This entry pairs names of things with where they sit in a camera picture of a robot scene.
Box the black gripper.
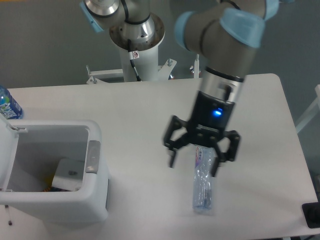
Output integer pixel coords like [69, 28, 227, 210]
[162, 91, 241, 178]

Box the clear plastic bottle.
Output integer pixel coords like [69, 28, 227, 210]
[192, 145, 215, 215]

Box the white paper bag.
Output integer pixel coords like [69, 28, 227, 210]
[51, 158, 85, 192]

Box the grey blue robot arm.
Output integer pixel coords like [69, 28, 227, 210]
[80, 0, 280, 176]

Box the white trash can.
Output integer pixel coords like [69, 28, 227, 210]
[0, 117, 110, 223]

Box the black device at table edge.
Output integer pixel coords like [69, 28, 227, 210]
[301, 202, 320, 229]

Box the colourful snack wrapper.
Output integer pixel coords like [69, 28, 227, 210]
[42, 175, 69, 192]

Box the blue labelled water bottle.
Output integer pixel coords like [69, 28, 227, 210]
[0, 85, 24, 120]

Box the white clamp post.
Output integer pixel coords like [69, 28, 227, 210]
[189, 53, 201, 79]

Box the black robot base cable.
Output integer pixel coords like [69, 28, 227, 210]
[126, 38, 143, 82]

